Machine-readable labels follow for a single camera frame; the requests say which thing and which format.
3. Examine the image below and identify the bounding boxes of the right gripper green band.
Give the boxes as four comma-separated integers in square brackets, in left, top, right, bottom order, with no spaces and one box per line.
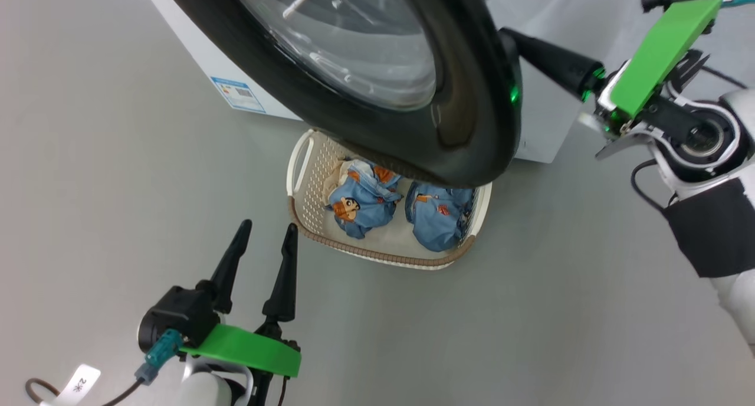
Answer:
[500,0,725,159]

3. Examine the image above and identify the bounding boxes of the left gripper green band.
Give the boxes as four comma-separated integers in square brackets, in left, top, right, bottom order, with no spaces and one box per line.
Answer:
[180,219,301,406]

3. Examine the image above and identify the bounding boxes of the black washing machine door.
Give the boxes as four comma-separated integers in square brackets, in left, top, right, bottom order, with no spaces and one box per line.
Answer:
[158,0,523,188]

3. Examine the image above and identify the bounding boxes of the blue garment cartoon face print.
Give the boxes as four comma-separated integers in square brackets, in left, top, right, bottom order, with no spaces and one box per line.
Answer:
[323,158,405,240]

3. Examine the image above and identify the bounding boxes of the blue garment orange prints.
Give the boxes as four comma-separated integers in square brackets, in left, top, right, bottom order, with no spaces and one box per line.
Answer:
[405,181,477,252]

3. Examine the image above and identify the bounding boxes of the white front-loading washing machine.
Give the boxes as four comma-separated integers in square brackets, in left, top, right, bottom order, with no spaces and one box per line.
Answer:
[139,0,585,163]

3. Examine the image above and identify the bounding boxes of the cream plastic basket brown rim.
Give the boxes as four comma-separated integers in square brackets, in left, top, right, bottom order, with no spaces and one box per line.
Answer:
[286,129,493,271]

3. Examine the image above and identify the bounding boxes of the blue energy label sticker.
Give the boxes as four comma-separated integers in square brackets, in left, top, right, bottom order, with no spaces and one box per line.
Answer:
[211,77,266,113]

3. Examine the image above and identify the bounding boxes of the black fabric arm sleeve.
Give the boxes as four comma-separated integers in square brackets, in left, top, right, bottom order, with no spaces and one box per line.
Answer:
[662,179,755,279]

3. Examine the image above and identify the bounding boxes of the teal left camera cable connector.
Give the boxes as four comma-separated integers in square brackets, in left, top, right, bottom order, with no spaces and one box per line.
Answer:
[134,328,183,386]

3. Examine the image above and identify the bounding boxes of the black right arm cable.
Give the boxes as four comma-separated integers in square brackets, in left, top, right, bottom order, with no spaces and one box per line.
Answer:
[630,158,679,213]

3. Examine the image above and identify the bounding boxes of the black left camera cable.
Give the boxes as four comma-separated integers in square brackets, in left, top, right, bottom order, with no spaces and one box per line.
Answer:
[25,378,145,406]

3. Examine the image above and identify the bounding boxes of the white cable label tag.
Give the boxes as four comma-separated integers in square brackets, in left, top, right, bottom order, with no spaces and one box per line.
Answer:
[40,364,101,406]

